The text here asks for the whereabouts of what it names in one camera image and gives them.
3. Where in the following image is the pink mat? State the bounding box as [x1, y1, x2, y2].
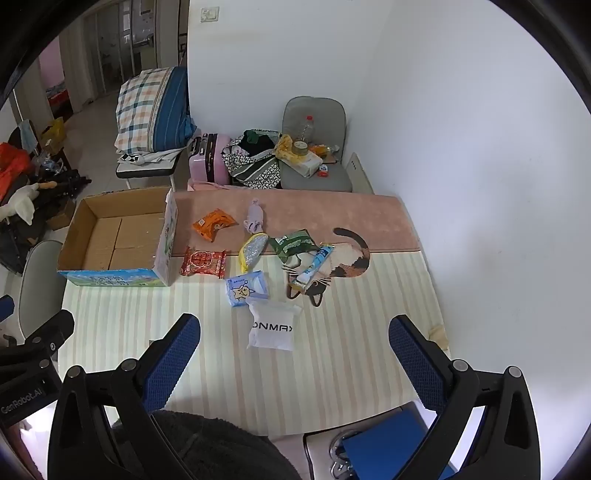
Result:
[81, 189, 421, 257]

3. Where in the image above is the plaid pillow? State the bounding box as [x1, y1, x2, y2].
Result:
[115, 67, 178, 153]

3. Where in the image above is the orange cloth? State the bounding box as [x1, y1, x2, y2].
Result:
[0, 142, 33, 195]

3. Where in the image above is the black and white patterned bag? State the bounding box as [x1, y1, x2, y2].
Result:
[222, 129, 283, 190]

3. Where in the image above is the dark fleece clothing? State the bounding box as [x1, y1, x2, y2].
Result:
[111, 408, 301, 480]

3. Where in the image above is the folded blue blanket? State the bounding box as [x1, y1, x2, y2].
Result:
[152, 68, 198, 151]

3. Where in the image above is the small cardboard box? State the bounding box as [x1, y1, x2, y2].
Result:
[46, 198, 77, 230]

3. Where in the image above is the yellow paper bag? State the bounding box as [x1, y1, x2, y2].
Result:
[39, 117, 65, 148]

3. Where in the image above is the grey round table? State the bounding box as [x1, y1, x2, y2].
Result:
[18, 240, 68, 344]

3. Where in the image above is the orange snack packet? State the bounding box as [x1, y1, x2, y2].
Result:
[192, 209, 237, 243]

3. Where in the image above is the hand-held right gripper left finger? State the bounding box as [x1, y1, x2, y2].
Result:
[47, 313, 201, 480]

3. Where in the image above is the white plush toy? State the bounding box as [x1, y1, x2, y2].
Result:
[0, 182, 58, 226]

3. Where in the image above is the blue tissue packet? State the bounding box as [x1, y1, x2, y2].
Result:
[225, 270, 269, 309]

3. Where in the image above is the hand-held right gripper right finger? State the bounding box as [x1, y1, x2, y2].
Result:
[389, 315, 541, 480]

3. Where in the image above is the white flat box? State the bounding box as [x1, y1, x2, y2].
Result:
[277, 150, 324, 177]

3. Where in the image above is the white stool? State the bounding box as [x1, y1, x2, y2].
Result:
[115, 150, 183, 191]

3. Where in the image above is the white soft packet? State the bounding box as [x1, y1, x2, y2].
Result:
[246, 298, 302, 354]

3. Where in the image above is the blue notebook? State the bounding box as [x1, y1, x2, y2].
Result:
[342, 408, 455, 480]

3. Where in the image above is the black tripod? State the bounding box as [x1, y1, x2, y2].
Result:
[32, 166, 93, 199]

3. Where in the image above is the pink suitcase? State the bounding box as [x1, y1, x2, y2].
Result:
[188, 133, 232, 188]

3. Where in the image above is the red snack packet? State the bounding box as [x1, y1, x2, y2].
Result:
[180, 247, 227, 278]

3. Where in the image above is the grey floor chair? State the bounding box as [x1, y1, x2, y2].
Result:
[280, 96, 354, 192]

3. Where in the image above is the yellow and silver pouch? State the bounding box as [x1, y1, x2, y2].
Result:
[238, 233, 269, 273]

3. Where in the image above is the green snack packet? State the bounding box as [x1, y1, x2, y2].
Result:
[269, 228, 319, 266]

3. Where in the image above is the purple sock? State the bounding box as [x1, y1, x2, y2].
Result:
[243, 198, 265, 235]

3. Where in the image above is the long blue tube packet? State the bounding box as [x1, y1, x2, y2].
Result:
[295, 243, 334, 291]

